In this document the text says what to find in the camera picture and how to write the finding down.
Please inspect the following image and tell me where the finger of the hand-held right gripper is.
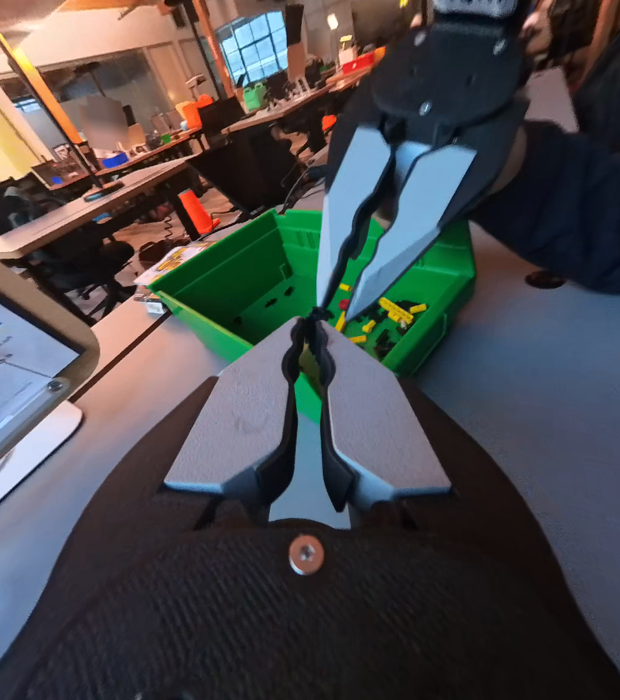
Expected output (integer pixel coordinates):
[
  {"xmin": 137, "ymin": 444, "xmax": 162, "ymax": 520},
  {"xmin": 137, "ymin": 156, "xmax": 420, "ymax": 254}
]
[
  {"xmin": 344, "ymin": 142, "xmax": 479, "ymax": 322},
  {"xmin": 315, "ymin": 126, "xmax": 397, "ymax": 312}
]

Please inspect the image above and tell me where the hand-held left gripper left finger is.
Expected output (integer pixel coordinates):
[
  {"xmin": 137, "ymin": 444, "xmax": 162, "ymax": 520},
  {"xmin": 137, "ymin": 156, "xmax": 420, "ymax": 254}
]
[{"xmin": 162, "ymin": 318, "xmax": 305, "ymax": 509}]

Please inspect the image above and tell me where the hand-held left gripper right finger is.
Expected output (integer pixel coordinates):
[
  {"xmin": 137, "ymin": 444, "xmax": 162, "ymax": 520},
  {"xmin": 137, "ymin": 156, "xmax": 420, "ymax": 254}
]
[{"xmin": 314, "ymin": 320, "xmax": 453, "ymax": 516}]

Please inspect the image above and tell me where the pile of lego pieces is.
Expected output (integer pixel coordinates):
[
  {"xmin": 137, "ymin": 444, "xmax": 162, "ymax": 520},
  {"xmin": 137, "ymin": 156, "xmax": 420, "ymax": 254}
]
[{"xmin": 230, "ymin": 281, "xmax": 430, "ymax": 362}]

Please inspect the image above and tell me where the black lego tread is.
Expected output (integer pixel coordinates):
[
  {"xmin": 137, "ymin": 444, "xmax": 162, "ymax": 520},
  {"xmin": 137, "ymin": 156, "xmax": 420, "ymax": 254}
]
[{"xmin": 293, "ymin": 307, "xmax": 328, "ymax": 394}]

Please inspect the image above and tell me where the green plastic bin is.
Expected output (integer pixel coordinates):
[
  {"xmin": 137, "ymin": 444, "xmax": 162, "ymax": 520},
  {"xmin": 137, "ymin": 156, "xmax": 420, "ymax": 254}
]
[{"xmin": 148, "ymin": 208, "xmax": 477, "ymax": 424}]

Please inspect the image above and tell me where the person's right forearm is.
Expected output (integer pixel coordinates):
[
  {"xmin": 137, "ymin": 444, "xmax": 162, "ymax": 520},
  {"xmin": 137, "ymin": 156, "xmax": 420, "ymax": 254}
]
[{"xmin": 471, "ymin": 120, "xmax": 620, "ymax": 299}]

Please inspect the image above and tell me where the lego instruction booklet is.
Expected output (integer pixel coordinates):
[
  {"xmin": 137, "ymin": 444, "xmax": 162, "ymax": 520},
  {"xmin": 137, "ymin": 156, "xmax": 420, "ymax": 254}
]
[{"xmin": 134, "ymin": 241, "xmax": 218, "ymax": 315}]

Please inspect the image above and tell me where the person's right hand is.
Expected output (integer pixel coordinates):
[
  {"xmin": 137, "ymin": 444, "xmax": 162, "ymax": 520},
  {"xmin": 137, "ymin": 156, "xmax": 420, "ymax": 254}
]
[{"xmin": 486, "ymin": 125, "xmax": 532, "ymax": 202}]

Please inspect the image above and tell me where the large black panel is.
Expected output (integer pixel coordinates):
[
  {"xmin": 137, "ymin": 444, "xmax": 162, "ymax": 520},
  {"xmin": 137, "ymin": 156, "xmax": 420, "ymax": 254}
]
[{"xmin": 190, "ymin": 123, "xmax": 311, "ymax": 217}]

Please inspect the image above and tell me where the orange traffic cone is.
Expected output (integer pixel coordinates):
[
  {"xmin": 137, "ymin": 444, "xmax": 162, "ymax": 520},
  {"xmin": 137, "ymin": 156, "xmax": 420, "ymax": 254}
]
[{"xmin": 178, "ymin": 187, "xmax": 222, "ymax": 235}]

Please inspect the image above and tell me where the orange crate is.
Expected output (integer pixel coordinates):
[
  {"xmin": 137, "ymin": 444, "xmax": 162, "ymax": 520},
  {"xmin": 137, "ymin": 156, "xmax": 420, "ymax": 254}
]
[{"xmin": 181, "ymin": 94, "xmax": 215, "ymax": 129}]

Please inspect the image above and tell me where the large paned window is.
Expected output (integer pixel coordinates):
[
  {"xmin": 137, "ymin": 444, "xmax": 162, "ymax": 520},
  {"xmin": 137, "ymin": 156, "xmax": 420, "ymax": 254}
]
[{"xmin": 216, "ymin": 11, "xmax": 289, "ymax": 83}]

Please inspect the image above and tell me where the wooden document stand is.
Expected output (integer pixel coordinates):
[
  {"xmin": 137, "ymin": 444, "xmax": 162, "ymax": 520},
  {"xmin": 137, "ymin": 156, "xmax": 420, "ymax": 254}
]
[{"xmin": 0, "ymin": 235, "xmax": 100, "ymax": 487}]

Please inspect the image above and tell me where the white stand base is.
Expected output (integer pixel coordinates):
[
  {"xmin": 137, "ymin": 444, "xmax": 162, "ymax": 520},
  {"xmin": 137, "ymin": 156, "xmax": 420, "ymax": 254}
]
[{"xmin": 0, "ymin": 402, "xmax": 83, "ymax": 539}]

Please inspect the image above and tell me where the black swivel office chair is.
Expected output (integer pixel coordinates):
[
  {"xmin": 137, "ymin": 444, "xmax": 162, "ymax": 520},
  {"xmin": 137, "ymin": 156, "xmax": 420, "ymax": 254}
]
[{"xmin": 4, "ymin": 186, "xmax": 136, "ymax": 312}]

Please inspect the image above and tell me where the printed instruction sheet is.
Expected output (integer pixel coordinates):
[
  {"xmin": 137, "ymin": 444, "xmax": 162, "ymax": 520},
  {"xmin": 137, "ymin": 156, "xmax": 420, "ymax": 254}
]
[{"xmin": 0, "ymin": 276, "xmax": 80, "ymax": 460}]

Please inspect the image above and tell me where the black pole stand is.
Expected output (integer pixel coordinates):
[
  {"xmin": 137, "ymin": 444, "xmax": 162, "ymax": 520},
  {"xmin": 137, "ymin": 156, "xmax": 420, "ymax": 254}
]
[{"xmin": 0, "ymin": 0, "xmax": 125, "ymax": 203}]

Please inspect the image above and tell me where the grey background desk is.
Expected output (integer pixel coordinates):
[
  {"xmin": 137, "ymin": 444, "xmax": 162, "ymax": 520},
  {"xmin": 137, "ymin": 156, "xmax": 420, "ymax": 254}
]
[{"xmin": 0, "ymin": 159, "xmax": 196, "ymax": 258}]

